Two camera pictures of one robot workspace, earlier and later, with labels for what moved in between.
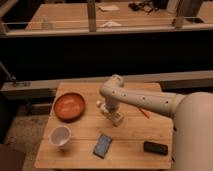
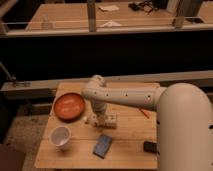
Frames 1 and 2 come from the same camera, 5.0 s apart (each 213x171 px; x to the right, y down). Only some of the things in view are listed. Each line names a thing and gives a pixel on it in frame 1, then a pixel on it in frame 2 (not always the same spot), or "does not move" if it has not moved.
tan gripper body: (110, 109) -> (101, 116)
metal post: (91, 12) does not move
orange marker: (144, 113) does not move
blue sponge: (102, 145) does not move
